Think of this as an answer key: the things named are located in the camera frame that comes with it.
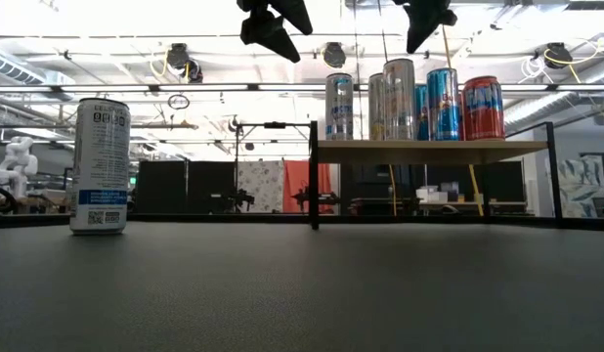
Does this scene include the wooden shelf black frame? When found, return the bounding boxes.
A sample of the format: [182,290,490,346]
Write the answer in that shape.
[309,120,563,232]

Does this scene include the black table frame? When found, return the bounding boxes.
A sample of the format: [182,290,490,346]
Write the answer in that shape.
[0,212,604,233]

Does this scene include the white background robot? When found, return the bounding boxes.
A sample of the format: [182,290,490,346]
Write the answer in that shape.
[0,135,39,214]

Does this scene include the white Celsius can blue band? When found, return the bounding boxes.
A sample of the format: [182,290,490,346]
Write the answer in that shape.
[69,98,132,237]

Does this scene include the black partition panel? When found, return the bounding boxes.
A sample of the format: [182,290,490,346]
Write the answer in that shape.
[137,159,237,215]

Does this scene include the silver-lid can blue tab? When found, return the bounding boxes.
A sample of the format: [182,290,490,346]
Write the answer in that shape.
[426,67,462,143]

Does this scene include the white floral cloth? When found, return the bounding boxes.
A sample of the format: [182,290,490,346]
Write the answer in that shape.
[236,159,285,214]

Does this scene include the long ceiling light strip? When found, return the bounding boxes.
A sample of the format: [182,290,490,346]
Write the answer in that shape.
[0,82,604,95]

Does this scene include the white boxes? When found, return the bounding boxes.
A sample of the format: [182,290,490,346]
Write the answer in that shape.
[416,181,460,204]

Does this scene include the black background rig frame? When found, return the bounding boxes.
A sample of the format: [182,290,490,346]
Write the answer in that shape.
[233,120,313,215]

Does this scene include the leaf-patterned cloth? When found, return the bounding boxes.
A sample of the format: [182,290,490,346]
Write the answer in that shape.
[558,154,604,219]

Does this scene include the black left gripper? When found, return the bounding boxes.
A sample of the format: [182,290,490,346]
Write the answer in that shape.
[236,0,314,65]

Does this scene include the grey slim can black lid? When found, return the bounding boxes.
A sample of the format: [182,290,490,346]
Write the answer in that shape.
[382,58,416,142]

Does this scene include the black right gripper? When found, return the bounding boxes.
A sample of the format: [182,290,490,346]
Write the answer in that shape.
[392,0,458,55]

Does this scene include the orange cloth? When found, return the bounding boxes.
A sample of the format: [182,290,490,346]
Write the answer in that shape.
[281,159,333,215]

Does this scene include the black ceiling cable reel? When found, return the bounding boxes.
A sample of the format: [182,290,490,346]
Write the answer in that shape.
[165,42,204,84]
[323,41,348,70]
[543,42,573,70]

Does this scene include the Celsius Arctic Vibe can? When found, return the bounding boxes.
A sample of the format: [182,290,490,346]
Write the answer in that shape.
[324,72,355,142]

